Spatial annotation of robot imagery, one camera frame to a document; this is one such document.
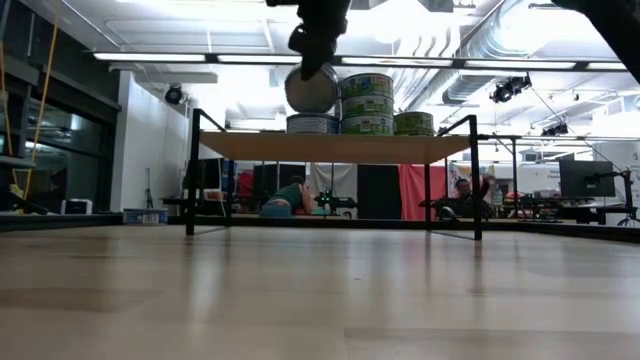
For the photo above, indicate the black ceiling light rail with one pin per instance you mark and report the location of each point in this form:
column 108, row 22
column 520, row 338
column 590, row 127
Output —
column 580, row 65

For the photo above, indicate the red curtain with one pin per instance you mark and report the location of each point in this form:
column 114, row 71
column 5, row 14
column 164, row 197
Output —
column 412, row 192

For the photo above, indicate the black background desk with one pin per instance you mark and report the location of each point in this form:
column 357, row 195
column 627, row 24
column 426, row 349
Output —
column 585, row 212

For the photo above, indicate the colourful poster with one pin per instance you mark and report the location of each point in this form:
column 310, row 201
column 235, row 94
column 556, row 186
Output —
column 452, row 170

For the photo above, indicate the black partition panel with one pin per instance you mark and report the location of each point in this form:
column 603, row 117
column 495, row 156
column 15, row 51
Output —
column 377, row 192
column 265, row 175

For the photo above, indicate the black table edge rail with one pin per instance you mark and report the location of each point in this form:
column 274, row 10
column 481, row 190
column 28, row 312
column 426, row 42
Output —
column 30, row 222

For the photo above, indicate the black background table frame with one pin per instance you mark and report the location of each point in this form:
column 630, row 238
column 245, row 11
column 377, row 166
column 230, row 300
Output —
column 515, row 175

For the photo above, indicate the white hanging sheet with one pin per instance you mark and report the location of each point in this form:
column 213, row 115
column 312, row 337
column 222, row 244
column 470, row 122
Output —
column 345, row 177

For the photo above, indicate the black ceiling spotlight cluster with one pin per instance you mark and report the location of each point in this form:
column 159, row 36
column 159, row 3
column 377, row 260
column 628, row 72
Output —
column 507, row 90

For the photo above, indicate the thin black tripod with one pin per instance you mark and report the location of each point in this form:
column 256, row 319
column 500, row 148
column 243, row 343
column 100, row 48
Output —
column 148, row 190

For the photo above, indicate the dark green tuna can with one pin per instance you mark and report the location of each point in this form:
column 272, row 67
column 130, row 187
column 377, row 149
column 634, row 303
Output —
column 415, row 124

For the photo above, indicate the small white appliance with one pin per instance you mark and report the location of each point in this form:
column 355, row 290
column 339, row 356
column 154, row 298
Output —
column 76, row 206

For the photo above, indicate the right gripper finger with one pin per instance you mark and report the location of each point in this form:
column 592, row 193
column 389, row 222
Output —
column 317, row 60
column 296, row 40

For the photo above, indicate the black computer monitor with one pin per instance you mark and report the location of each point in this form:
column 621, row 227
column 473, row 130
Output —
column 211, row 175
column 587, row 180

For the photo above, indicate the background robot with green light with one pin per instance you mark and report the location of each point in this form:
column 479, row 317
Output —
column 332, row 202

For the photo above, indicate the round black spotlight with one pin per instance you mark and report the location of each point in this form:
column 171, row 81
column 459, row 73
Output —
column 173, row 95

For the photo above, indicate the black background robot arm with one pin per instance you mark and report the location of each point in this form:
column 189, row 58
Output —
column 445, row 210

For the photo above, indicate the dark metal rack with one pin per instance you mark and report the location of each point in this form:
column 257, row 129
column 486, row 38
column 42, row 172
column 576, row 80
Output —
column 15, row 161

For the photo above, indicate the person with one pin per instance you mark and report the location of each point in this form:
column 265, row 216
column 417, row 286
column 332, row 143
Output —
column 467, row 192
column 287, row 197

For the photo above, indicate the green white tuna can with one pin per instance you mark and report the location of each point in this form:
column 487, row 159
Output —
column 367, row 85
column 367, row 106
column 367, row 126

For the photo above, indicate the wooden shelf with black legs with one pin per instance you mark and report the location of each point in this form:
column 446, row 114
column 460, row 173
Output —
column 330, row 148

